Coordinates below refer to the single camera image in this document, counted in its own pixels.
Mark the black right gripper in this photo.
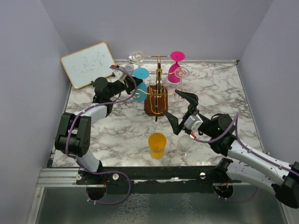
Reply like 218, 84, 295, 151
162, 89, 216, 138

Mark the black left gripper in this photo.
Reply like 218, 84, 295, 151
107, 74, 142, 99

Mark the blue plastic wine glass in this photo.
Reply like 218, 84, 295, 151
133, 67, 150, 102

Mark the clear champagne flute glass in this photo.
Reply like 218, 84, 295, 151
131, 51, 145, 68

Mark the short clear glass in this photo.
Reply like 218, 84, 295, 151
177, 135, 193, 156

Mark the pink plastic wine glass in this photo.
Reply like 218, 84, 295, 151
167, 51, 185, 84

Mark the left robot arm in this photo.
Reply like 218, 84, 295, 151
54, 77, 143, 184

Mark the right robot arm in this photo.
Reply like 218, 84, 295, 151
164, 90, 299, 209

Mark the gold and black glass rack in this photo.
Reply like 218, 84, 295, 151
144, 54, 174, 120

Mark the orange plastic wine glass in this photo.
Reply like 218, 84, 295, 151
148, 133, 167, 159

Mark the small jar of paper clips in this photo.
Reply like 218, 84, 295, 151
125, 64, 135, 75

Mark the small framed whiteboard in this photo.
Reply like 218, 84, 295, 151
60, 42, 115, 89

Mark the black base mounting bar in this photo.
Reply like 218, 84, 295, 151
76, 166, 231, 194

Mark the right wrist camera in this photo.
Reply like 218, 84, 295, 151
184, 115, 203, 135

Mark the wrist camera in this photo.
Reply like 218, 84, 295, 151
110, 65, 127, 81
184, 115, 203, 135

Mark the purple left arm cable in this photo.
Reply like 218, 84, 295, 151
65, 65, 138, 206

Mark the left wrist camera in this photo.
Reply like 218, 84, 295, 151
110, 65, 127, 81

